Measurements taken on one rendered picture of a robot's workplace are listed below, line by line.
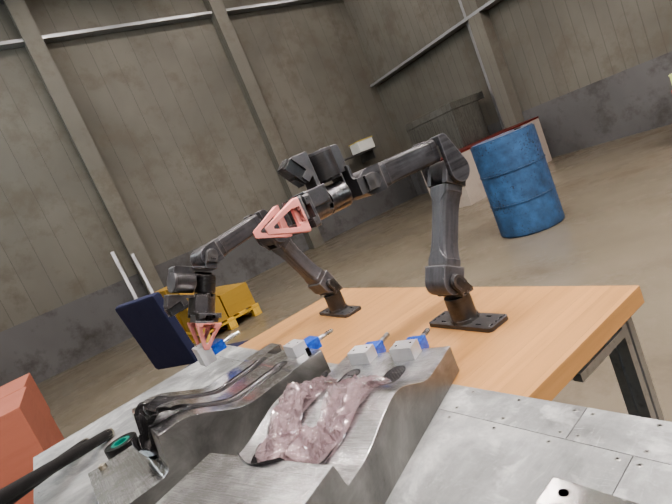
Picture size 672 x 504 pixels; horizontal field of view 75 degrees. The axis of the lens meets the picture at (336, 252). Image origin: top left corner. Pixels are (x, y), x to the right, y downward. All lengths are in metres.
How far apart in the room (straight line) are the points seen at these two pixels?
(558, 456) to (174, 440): 0.64
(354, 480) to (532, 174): 4.30
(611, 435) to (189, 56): 10.75
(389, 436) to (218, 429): 0.38
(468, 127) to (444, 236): 8.81
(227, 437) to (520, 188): 4.12
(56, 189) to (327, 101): 6.52
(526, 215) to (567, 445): 4.16
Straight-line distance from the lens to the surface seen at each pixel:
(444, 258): 1.03
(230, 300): 5.97
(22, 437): 2.83
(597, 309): 1.02
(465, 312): 1.07
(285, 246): 1.43
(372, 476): 0.67
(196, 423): 0.93
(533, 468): 0.67
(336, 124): 11.90
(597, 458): 0.67
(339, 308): 1.55
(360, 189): 0.89
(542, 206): 4.80
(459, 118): 9.70
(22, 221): 9.71
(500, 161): 4.69
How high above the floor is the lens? 1.23
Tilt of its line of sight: 8 degrees down
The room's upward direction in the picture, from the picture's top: 23 degrees counter-clockwise
